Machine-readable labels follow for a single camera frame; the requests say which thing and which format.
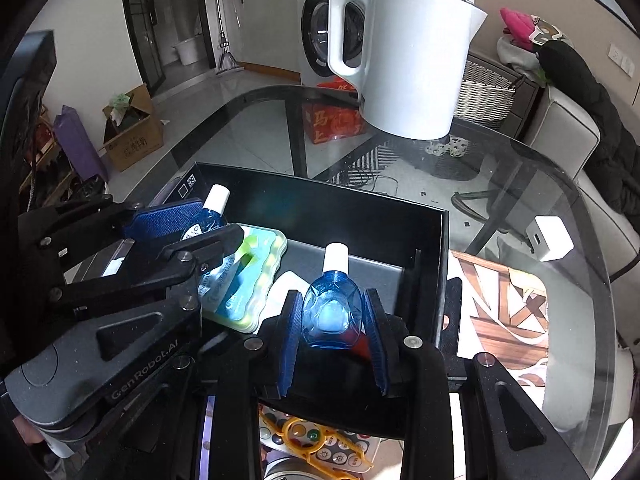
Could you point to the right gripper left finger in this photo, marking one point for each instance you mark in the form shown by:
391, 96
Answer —
255, 368

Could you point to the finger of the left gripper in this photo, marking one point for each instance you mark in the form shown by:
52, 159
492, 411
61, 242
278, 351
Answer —
158, 221
166, 261

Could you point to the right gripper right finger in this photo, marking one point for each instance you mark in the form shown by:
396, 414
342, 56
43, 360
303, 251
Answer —
505, 435

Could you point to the blue eye drop bottle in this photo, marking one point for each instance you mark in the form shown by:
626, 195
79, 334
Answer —
211, 216
332, 306

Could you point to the green white tissue pack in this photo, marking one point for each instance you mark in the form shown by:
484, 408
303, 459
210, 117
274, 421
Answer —
234, 294

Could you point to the round white grey device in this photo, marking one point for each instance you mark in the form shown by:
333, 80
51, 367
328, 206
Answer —
287, 469

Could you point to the white colourful button remote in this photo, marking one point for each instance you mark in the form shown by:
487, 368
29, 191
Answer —
320, 447

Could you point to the brown cardboard box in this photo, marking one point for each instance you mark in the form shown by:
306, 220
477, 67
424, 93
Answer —
132, 128

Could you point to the purple bag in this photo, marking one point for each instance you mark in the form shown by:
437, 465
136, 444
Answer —
73, 138

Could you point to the mop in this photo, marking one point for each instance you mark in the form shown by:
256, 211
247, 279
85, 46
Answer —
227, 62

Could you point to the white bucket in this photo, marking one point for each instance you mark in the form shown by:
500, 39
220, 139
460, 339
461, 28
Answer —
191, 50

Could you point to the black cardboard storage box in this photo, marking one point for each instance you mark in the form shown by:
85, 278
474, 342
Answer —
395, 248

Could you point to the red gift box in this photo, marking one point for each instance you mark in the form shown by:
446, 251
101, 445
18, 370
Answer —
324, 123

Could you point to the white charger cube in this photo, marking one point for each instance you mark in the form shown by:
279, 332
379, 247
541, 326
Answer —
549, 238

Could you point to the silver front-load washing machine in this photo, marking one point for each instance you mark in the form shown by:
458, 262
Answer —
313, 27

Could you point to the beige sofa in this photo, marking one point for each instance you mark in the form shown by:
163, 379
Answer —
566, 134

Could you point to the white electric kettle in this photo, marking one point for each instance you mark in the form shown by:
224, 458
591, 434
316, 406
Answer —
412, 62

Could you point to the white woven basket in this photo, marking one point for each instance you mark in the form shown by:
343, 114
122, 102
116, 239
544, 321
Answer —
485, 96

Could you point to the pink cloth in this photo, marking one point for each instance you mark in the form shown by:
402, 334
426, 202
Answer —
519, 26

